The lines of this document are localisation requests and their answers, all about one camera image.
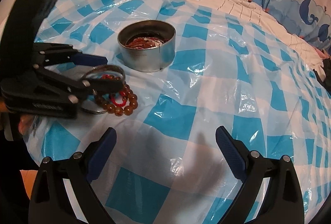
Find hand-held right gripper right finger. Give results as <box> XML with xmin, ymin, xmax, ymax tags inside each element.
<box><xmin>215</xmin><ymin>126</ymin><xmax>303</xmax><ymax>224</ymax></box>

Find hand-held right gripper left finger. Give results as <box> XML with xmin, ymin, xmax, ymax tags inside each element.
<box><xmin>28</xmin><ymin>127</ymin><xmax>117</xmax><ymax>224</ymax></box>

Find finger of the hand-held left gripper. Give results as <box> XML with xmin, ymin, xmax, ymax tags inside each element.
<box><xmin>33</xmin><ymin>64</ymin><xmax>122</xmax><ymax>104</ymax></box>
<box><xmin>32</xmin><ymin>43</ymin><xmax>108</xmax><ymax>69</ymax></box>

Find small red bead bracelet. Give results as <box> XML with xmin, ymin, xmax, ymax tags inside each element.
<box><xmin>100</xmin><ymin>73</ymin><xmax>130</xmax><ymax>108</ymax></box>

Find amber bead bracelet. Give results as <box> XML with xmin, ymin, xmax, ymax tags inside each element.
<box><xmin>94</xmin><ymin>75</ymin><xmax>139</xmax><ymax>116</ymax></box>

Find red braided cord bracelet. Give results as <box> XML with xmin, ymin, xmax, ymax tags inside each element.
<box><xmin>124</xmin><ymin>37</ymin><xmax>168</xmax><ymax>49</ymax></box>

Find round metal tin can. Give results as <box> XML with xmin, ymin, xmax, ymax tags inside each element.
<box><xmin>117</xmin><ymin>20</ymin><xmax>176</xmax><ymax>73</ymax></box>

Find white bead bracelet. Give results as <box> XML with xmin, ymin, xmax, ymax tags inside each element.
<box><xmin>145</xmin><ymin>37</ymin><xmax>166</xmax><ymax>47</ymax></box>

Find person's left hand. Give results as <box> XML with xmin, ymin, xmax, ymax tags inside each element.
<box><xmin>18</xmin><ymin>113</ymin><xmax>38</xmax><ymax>137</ymax></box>

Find blue white checked plastic sheet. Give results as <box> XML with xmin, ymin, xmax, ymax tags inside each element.
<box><xmin>22</xmin><ymin>0</ymin><xmax>331</xmax><ymax>224</ymax></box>

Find white quilt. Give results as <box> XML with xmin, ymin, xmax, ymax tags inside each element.
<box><xmin>120</xmin><ymin>0</ymin><xmax>321</xmax><ymax>54</ymax></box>

